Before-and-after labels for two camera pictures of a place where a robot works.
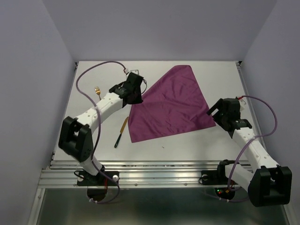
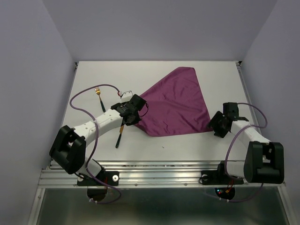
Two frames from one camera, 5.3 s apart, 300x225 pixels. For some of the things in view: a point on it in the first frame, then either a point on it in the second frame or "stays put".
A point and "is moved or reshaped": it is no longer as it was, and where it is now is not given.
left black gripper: x=139 y=100 → x=137 y=119
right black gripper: x=219 y=105 → x=218 y=132
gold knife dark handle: x=119 y=136 stays put
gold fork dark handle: x=97 y=91 stays put
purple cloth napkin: x=173 y=104 is moved or reshaped
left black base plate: x=85 y=179 stays put
